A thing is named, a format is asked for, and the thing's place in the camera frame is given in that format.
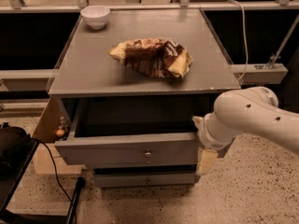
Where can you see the white ceramic bowl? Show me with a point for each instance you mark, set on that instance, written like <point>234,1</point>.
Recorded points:
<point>95,16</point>

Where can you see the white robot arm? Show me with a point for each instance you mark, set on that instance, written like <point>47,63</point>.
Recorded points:
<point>253,110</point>

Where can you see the crumpled brown chip bag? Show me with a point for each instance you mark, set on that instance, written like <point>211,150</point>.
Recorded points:
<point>153,57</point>

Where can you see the grey bottom drawer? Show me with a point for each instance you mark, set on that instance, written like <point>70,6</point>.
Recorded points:
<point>146,179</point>

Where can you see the grey drawer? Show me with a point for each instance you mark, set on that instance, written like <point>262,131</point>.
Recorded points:
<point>126,132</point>
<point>146,179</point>

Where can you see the black bag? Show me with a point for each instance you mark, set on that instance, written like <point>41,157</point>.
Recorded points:
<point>12,140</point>

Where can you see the grey drawer cabinet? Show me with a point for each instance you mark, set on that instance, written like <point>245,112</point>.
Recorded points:
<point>128,128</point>

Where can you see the metal railing frame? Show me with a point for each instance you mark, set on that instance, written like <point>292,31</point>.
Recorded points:
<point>140,5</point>

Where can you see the grey top drawer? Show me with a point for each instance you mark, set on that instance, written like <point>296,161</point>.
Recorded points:
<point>126,132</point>

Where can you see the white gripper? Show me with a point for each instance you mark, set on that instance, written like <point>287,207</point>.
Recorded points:
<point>204,134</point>

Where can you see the metal diagonal brace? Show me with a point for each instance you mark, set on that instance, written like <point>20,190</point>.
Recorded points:
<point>274,57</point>

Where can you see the cardboard box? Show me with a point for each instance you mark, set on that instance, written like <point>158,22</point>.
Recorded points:
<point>49,161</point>

